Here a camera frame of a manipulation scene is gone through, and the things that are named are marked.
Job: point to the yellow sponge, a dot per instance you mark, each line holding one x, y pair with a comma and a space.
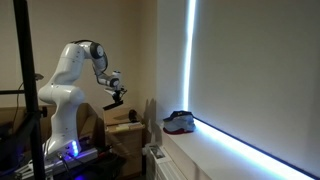
122, 127

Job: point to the black and grey handheld device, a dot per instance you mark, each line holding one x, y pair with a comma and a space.
133, 116

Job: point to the white radiator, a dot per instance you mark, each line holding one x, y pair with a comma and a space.
162, 169

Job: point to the white roller window blind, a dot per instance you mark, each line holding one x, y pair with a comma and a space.
255, 73

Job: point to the light wooden cabinet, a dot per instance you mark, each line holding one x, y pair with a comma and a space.
127, 144

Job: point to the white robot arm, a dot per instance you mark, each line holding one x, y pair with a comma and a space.
61, 92

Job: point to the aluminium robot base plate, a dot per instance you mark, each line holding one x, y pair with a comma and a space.
62, 163

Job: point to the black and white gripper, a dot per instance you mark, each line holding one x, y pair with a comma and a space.
116, 94

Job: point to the black camera stand pole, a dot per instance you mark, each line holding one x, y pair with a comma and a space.
30, 91

